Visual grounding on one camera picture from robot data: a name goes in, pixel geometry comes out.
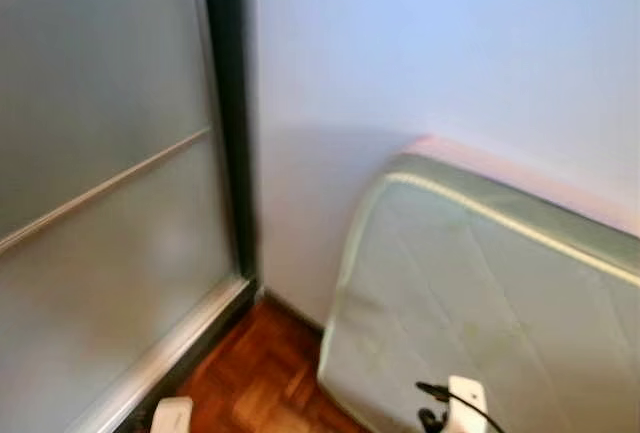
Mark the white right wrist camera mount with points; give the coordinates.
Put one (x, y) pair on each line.
(468, 403)

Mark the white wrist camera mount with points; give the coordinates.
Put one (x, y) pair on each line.
(172, 418)
(468, 403)

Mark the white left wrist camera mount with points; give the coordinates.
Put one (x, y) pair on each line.
(172, 418)

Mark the silver sliding door floor track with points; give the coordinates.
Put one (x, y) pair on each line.
(170, 363)

